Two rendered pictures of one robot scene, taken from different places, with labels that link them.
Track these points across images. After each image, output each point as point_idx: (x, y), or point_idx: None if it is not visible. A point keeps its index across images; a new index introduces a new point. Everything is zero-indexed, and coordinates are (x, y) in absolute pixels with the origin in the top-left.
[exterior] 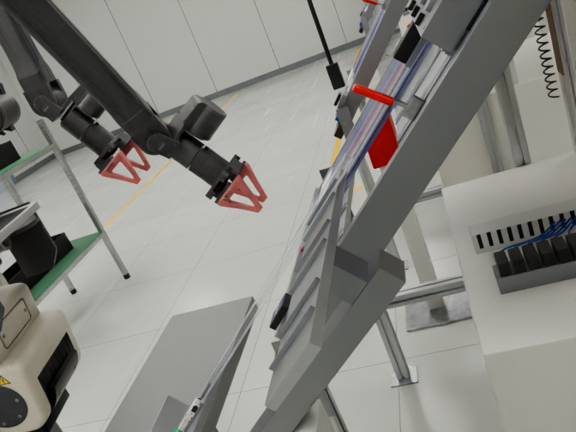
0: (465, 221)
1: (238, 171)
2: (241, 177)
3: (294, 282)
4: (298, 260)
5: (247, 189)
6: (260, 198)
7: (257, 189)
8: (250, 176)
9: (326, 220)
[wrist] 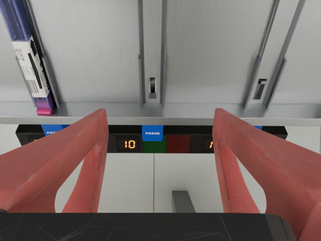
0: None
1: (244, 220)
2: (304, 178)
3: (173, 112)
4: (89, 113)
5: (293, 143)
6: (104, 141)
7: (92, 141)
8: (61, 165)
9: None
